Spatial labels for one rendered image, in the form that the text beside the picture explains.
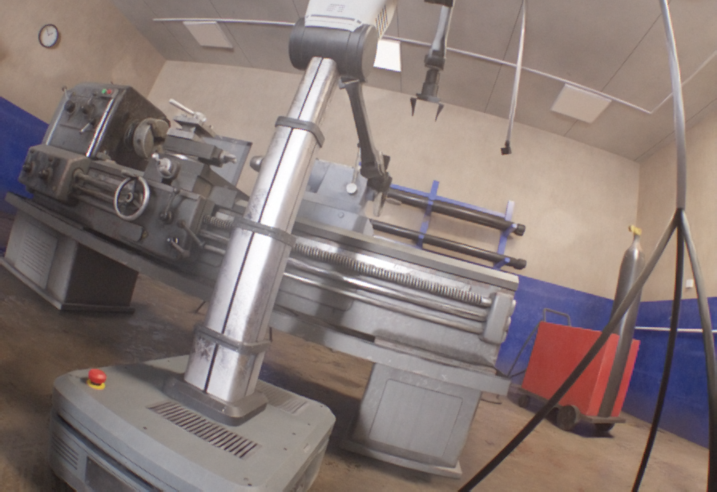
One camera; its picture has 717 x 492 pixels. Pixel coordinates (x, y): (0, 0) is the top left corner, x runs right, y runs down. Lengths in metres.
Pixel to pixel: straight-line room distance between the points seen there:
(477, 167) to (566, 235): 1.50
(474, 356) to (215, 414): 1.03
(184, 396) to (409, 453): 0.97
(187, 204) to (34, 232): 1.25
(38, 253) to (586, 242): 5.61
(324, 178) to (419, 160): 3.39
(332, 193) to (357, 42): 0.90
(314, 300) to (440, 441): 0.76
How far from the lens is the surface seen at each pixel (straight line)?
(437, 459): 1.61
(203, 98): 6.48
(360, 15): 1.04
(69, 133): 2.65
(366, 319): 1.53
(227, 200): 1.72
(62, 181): 2.31
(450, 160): 5.12
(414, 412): 1.53
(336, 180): 1.78
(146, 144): 2.37
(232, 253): 0.88
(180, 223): 1.50
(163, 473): 0.72
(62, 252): 2.32
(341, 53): 1.00
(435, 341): 1.53
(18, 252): 2.71
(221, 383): 0.89
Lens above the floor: 0.63
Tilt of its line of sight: 9 degrees up
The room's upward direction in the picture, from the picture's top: 17 degrees clockwise
